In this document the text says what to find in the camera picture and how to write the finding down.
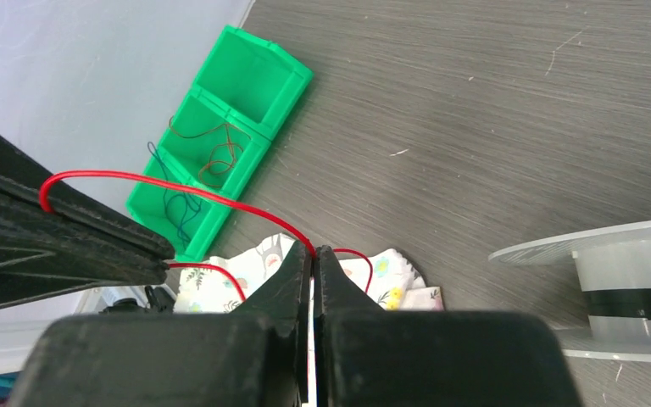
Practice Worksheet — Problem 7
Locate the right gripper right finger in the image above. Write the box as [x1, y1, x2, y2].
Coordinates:
[313, 246, 582, 406]

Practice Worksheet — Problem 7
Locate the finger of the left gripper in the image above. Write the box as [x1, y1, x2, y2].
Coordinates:
[0, 135, 175, 259]
[0, 193, 167, 309]

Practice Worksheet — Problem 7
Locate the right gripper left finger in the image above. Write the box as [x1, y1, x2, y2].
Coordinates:
[8, 243, 312, 407]

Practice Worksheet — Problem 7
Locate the red wire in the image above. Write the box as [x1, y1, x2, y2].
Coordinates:
[37, 170, 375, 302]

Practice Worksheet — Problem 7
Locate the grey plastic spool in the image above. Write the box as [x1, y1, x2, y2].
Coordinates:
[488, 220, 651, 363]

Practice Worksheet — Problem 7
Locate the white patterned cloth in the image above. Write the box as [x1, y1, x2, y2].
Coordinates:
[175, 233, 444, 313]

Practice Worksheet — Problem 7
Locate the green three-compartment bin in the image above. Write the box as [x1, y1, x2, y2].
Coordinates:
[125, 25, 313, 262]

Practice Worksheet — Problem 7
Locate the dark blue wire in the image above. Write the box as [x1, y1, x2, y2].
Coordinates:
[147, 141, 203, 245]

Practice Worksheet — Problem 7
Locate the brown wire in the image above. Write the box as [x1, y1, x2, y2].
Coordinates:
[168, 114, 248, 189]

